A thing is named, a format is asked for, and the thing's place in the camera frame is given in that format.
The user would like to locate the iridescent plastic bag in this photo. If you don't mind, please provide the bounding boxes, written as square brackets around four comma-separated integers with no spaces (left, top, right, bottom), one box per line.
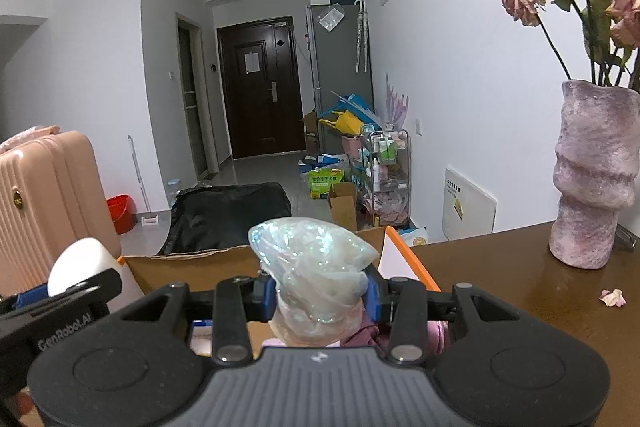
[248,217,380,347]

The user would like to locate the white round foam puff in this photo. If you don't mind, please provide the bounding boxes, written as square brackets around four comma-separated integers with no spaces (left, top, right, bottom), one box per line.
[47,237,144,313]

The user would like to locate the purple satin scrunchie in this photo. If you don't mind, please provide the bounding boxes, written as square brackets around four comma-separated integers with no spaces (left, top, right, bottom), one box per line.
[340,311,450,355]

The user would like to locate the person's left hand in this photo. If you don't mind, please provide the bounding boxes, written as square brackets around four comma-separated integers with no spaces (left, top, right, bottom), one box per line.
[4,391,34,419]

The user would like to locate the red cardboard box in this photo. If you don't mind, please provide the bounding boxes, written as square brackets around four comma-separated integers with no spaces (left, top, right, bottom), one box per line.
[118,218,439,350]

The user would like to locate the black bag on floor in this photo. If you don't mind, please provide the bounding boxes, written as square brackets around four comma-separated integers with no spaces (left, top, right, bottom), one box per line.
[158,182,292,256]

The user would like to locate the pink ribbed suitcase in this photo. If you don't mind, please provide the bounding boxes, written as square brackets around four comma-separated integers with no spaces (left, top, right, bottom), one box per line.
[0,131,122,296]

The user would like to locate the red bucket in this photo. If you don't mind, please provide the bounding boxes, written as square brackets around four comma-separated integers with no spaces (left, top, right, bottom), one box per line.
[106,195,136,235]

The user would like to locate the fallen rose petal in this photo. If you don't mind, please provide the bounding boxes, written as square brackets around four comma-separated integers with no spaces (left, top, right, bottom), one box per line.
[599,288,627,308]

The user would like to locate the dark entrance door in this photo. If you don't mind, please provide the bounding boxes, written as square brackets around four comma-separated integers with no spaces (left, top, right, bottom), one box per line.
[217,16,305,159]

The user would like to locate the grey refrigerator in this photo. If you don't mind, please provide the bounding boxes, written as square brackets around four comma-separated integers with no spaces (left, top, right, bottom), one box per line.
[305,0,377,155]

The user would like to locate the black eyeglasses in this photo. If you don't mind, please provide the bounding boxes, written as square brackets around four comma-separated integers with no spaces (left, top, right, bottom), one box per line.
[614,225,638,251]

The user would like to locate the purple textured vase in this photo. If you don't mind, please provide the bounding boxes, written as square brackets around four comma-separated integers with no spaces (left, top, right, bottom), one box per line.
[549,80,639,270]

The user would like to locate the dried pink rose bouquet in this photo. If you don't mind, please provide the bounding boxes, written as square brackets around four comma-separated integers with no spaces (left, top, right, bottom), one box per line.
[500,0,639,91]

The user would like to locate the wire storage cart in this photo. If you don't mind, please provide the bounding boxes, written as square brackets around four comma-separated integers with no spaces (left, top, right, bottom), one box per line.
[352,126,411,230]

